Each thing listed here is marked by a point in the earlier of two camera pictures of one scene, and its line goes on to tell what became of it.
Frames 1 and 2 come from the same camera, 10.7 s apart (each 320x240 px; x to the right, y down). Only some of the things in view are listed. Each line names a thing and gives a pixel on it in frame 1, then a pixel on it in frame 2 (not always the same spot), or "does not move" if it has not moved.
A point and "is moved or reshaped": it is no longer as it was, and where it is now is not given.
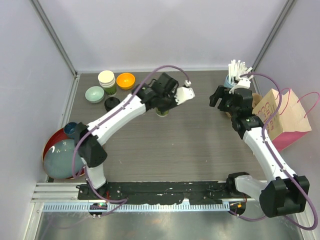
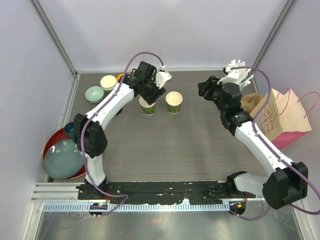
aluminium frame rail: (64, 197) does not move
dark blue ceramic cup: (69, 129) does not move
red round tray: (59, 135) does not move
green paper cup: (164, 114) is moved or reshaped
